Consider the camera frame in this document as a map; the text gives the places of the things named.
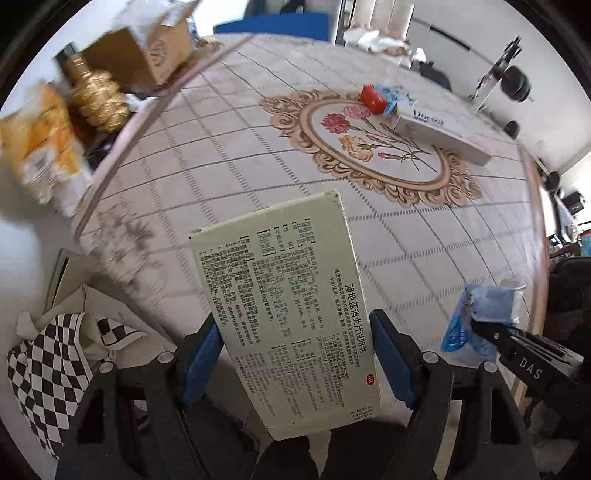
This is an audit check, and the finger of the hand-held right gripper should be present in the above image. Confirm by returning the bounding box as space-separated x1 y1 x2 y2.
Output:
470 318 513 358

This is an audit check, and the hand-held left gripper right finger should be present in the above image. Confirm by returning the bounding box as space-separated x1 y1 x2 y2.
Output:
370 308 542 480

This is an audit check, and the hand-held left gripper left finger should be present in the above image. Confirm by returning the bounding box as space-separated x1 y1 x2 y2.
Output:
55 318 259 480

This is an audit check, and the blue wrapper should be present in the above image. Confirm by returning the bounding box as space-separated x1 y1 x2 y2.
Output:
440 277 526 365

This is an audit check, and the cream medicine box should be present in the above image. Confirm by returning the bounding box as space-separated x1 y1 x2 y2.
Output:
189 189 384 441

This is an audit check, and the black and white checkered bag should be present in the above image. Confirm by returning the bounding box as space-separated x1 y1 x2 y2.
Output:
7 284 163 459

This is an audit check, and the long white box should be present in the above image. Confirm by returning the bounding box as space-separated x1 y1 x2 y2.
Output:
389 108 495 168

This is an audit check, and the floral patterned tablecloth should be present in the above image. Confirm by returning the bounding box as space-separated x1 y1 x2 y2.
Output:
74 34 553 416

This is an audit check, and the blue and white packet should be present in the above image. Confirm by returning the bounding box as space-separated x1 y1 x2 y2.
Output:
376 83 417 110

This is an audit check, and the small red box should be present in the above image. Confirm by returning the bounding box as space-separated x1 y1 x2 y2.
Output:
360 84 387 114

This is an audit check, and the black bench pad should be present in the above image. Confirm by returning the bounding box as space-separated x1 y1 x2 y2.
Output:
417 62 453 92

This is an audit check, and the yellow plastic bag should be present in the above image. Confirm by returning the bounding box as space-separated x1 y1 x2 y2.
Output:
0 83 94 219

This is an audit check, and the gold embossed bottle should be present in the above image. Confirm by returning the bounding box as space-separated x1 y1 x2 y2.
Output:
55 44 133 133

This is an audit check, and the pile of light clothes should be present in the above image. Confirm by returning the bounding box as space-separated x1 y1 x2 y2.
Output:
344 28 428 71

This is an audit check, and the brown cardboard box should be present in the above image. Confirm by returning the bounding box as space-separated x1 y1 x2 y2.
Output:
81 0 195 93

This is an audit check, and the white padded chair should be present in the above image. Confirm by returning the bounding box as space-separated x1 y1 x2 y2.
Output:
341 0 416 37

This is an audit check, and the blue board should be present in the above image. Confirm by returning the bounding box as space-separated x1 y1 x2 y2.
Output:
213 11 332 45

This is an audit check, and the white plastic bag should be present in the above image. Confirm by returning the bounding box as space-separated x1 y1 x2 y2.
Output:
113 0 188 28

